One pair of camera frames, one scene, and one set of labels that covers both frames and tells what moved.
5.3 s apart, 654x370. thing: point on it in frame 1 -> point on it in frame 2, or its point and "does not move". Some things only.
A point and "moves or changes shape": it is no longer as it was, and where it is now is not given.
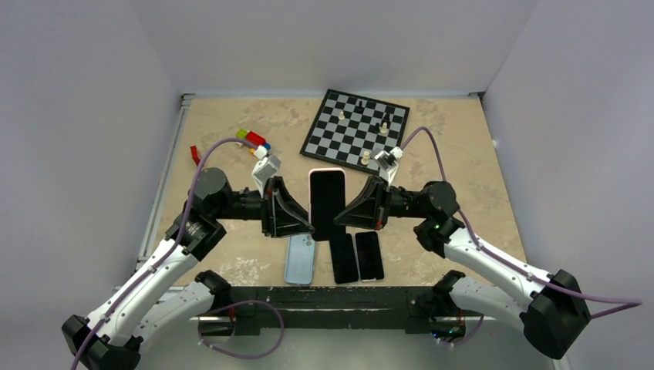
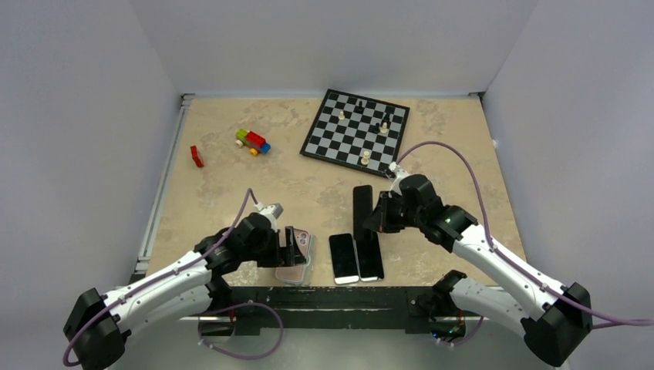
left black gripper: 281,215 -> 284,256
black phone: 343,258 does not move
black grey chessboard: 348,129 does not move
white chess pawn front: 365,160 does not move
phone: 369,257 does not move
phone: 327,199 moves or changes shape
